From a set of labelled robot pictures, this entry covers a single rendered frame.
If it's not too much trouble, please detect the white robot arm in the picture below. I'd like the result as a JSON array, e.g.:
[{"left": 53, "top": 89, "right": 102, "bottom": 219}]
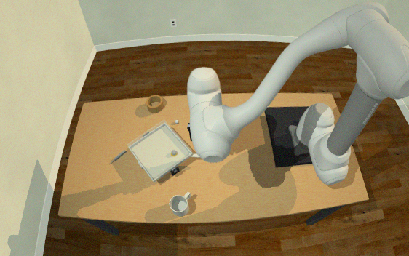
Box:
[{"left": 187, "top": 2, "right": 409, "bottom": 185}]

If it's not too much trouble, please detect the grey mug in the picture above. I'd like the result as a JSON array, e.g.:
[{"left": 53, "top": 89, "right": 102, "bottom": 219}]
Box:
[{"left": 169, "top": 192, "right": 191, "bottom": 217}]

